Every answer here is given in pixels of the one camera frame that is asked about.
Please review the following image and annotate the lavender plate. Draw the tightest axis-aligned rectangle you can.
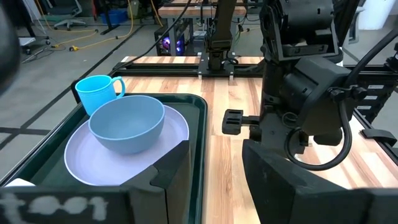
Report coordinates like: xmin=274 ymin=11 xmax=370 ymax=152
xmin=63 ymin=104 xmax=190 ymax=187

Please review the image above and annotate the blue storage bin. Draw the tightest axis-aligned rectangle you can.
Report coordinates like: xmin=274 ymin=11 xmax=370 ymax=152
xmin=99 ymin=8 xmax=129 ymax=26

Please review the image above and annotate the white container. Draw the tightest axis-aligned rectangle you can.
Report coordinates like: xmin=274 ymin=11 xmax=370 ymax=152
xmin=357 ymin=0 xmax=393 ymax=30

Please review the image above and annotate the black camera cable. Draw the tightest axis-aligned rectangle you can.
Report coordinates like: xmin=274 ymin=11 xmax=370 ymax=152
xmin=284 ymin=26 xmax=398 ymax=171

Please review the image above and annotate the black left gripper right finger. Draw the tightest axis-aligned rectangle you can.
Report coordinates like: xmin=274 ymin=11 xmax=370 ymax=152
xmin=242 ymin=139 xmax=346 ymax=224

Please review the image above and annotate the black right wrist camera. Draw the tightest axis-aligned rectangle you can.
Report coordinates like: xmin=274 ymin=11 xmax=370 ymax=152
xmin=281 ymin=57 xmax=354 ymax=147

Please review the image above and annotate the wooden workbench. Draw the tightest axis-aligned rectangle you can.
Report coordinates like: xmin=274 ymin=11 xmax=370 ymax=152
xmin=157 ymin=0 xmax=249 ymax=57

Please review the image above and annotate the computer with purple light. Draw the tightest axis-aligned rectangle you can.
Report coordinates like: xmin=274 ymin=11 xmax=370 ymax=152
xmin=160 ymin=35 xmax=187 ymax=57

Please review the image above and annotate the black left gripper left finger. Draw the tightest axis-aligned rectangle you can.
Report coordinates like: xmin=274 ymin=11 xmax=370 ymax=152
xmin=120 ymin=139 xmax=191 ymax=224

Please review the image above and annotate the yellow extension cable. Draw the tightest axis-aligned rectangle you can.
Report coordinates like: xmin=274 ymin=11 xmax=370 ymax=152
xmin=35 ymin=0 xmax=164 ymax=52

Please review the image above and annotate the black table clamp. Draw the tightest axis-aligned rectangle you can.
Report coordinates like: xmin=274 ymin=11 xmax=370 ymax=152
xmin=361 ymin=128 xmax=398 ymax=147

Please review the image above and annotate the blue bowl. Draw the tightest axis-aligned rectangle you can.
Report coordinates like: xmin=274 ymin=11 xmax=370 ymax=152
xmin=88 ymin=95 xmax=165 ymax=156

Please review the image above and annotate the cyan mug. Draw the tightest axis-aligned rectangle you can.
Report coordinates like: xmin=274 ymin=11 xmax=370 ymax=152
xmin=75 ymin=75 xmax=126 ymax=116

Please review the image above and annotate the office chair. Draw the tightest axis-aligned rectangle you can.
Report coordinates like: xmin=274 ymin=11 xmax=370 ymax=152
xmin=46 ymin=0 xmax=88 ymax=31

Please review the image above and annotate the black floor cable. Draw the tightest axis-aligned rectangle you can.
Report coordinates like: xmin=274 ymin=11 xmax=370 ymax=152
xmin=108 ymin=0 xmax=193 ymax=75

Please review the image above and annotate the dark green plastic tray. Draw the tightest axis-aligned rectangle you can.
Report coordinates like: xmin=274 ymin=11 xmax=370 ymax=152
xmin=0 ymin=93 xmax=208 ymax=224

